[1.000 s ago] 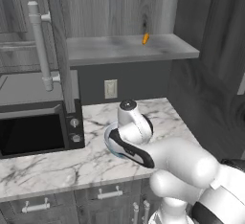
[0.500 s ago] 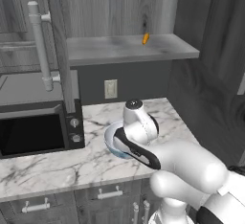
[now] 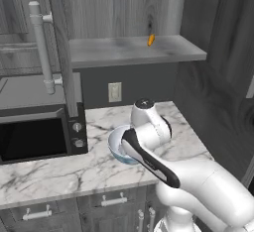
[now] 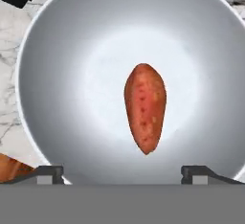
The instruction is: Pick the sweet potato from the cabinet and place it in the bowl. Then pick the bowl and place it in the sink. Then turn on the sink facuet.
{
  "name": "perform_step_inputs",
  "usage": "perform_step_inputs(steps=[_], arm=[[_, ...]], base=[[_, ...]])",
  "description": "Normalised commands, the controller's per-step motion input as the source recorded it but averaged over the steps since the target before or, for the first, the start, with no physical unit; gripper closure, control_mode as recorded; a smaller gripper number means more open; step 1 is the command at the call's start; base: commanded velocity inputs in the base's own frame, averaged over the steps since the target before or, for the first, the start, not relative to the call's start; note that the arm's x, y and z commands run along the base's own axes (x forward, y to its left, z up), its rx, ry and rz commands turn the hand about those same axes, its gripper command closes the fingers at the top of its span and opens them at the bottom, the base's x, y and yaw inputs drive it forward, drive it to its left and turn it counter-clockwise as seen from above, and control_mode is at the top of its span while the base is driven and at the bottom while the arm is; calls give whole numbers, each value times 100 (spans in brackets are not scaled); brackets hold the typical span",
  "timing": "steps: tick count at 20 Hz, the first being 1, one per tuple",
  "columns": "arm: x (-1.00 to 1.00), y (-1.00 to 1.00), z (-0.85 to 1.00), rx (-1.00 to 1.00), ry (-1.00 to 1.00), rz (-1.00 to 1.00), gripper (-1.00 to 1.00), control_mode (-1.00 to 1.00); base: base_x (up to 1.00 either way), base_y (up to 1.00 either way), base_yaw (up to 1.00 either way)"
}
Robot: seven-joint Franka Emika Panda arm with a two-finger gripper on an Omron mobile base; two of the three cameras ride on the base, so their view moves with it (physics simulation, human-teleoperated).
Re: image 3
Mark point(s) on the dark grey cabinet door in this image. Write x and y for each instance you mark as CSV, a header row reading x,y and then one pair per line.
x,y
234,60

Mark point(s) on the grey wooden cabinet door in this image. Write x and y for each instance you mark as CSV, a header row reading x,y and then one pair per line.
x,y
63,44

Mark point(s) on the grey drawer front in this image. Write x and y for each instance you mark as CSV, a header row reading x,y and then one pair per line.
x,y
63,214
89,199

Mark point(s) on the grey open wall cabinet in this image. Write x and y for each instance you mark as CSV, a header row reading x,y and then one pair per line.
x,y
132,49

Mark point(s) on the grey cupboard door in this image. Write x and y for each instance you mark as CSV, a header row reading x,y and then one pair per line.
x,y
158,216
109,221

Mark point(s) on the grey closed wall cabinet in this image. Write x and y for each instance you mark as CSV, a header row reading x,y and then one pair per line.
x,y
16,18

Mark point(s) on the light blue bowl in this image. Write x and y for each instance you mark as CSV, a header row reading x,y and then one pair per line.
x,y
115,141

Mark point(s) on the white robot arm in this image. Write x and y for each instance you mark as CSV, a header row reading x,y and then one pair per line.
x,y
198,186

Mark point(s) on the white wall outlet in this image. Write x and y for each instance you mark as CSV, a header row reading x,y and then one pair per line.
x,y
114,92

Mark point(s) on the orange sweet potato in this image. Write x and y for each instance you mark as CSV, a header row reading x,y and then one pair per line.
x,y
151,39

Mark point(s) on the black microwave oven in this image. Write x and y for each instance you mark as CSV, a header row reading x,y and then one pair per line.
x,y
33,137

